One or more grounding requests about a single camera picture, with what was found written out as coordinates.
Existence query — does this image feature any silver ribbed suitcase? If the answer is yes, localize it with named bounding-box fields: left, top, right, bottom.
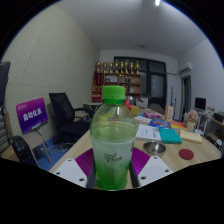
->
left=0, top=106, right=9, bottom=154

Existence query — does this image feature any wooden shelf unit with trophies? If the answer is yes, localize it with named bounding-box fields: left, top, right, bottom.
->
left=91, top=59, right=142, bottom=103

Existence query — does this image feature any gift box with red ribbon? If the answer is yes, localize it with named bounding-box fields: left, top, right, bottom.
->
left=128, top=104, right=140, bottom=117

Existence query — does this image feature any black backpack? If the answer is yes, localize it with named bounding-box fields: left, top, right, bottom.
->
left=9, top=134, right=39, bottom=168

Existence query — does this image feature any purple sign board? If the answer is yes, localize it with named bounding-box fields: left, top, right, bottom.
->
left=15, top=97, right=49, bottom=135

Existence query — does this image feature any black framed glass door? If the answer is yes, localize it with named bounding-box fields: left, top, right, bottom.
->
left=113, top=56, right=168, bottom=111

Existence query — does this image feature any pink patterned box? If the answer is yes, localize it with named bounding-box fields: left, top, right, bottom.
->
left=143, top=111, right=163, bottom=120

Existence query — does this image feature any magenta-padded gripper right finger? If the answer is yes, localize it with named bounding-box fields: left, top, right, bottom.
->
left=129, top=146, right=174, bottom=188

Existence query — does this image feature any upright brown carton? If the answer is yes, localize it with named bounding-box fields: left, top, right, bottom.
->
left=164, top=105, right=175, bottom=122

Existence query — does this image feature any white printed booklet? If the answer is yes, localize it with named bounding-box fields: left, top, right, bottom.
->
left=134, top=123, right=162, bottom=142

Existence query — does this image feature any flat round red coaster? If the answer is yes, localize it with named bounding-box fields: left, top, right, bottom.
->
left=178, top=148, right=195, bottom=161

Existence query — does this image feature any small steel cup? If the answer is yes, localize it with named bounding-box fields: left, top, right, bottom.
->
left=142, top=140, right=167, bottom=155

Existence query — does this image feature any black office chair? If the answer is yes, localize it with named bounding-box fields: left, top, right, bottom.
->
left=48, top=92, right=96, bottom=144

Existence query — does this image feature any white wall air conditioner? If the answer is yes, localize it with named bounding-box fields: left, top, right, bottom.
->
left=178, top=61, right=194, bottom=74

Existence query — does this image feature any blue colourful book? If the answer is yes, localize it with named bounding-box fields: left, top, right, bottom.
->
left=149, top=118, right=172, bottom=129

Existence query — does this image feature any teal book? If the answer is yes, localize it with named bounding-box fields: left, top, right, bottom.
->
left=157, top=127, right=183, bottom=145

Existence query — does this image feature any orange red book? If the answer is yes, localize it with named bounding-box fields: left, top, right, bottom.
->
left=169, top=120, right=188, bottom=131

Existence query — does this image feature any black bag with tan straps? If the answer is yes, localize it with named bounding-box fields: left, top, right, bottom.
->
left=0, top=61, right=11, bottom=108

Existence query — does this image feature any computer monitor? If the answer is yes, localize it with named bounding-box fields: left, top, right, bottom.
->
left=194, top=97, right=208, bottom=112

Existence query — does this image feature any large pale yellow envelope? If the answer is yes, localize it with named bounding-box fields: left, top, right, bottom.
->
left=179, top=129, right=204, bottom=145

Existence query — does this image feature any pink potted flower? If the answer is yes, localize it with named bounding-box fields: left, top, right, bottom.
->
left=185, top=109, right=200, bottom=133

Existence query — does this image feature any green-capped clear drink bottle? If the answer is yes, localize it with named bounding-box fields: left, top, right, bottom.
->
left=89, top=85, right=138, bottom=191

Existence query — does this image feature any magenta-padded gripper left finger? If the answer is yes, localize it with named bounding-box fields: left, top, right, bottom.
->
left=53, top=147, right=98, bottom=189

